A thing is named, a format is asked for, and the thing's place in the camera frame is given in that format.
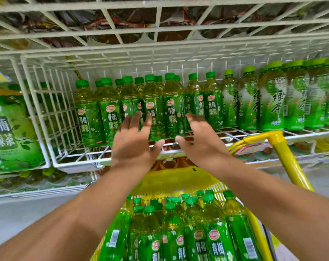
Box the person's right hand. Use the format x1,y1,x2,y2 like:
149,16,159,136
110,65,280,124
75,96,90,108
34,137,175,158
175,113,235,180

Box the person's left forearm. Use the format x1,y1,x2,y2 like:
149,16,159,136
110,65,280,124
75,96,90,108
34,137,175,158
0,165,150,261

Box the white wire shelf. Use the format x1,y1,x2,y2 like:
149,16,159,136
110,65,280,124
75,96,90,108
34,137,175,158
0,0,329,204

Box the row of large green-label bottles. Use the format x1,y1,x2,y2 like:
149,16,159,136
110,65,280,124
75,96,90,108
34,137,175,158
0,80,47,173

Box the row of white-label green bottles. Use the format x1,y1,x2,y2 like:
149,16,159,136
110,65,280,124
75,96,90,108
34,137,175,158
221,57,329,132

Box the row of orange-label tea bottles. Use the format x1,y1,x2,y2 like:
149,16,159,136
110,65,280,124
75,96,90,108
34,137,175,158
0,0,329,49

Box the person's right forearm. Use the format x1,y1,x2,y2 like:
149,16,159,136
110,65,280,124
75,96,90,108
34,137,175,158
217,160,329,261

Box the yellow shopping basket trolley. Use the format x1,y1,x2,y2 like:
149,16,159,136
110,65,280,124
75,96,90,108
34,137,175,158
89,130,316,261

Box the person's left hand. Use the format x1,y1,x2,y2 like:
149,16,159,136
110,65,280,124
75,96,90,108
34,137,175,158
110,111,165,177

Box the green tea bottles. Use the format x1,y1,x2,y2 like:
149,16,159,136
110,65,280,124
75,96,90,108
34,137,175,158
98,189,264,261

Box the row of flower-label green bottles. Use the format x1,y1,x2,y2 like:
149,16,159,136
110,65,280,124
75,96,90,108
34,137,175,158
75,72,225,149

